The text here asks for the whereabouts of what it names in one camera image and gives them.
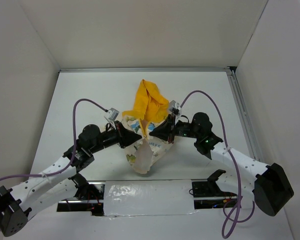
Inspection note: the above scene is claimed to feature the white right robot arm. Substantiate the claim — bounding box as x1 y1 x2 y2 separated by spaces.
149 112 294 217

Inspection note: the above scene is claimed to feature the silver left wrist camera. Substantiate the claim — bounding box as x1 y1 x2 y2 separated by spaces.
104 107 120 126

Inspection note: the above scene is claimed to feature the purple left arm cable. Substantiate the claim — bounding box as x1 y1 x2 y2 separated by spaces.
0 99 110 231

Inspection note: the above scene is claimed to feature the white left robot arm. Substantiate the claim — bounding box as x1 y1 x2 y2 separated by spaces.
0 121 142 237

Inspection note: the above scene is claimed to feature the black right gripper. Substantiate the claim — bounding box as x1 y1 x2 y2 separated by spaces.
149 113 201 143

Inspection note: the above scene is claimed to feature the yellow and white kids jacket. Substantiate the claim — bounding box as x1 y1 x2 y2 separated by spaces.
121 79 172 175

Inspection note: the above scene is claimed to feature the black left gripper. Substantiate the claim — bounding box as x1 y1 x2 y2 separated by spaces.
90 120 142 154

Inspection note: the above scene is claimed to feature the white taped front panel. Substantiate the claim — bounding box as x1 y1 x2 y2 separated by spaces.
103 179 196 217

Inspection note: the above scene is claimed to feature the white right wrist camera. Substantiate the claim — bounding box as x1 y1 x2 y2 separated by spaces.
168 100 182 117

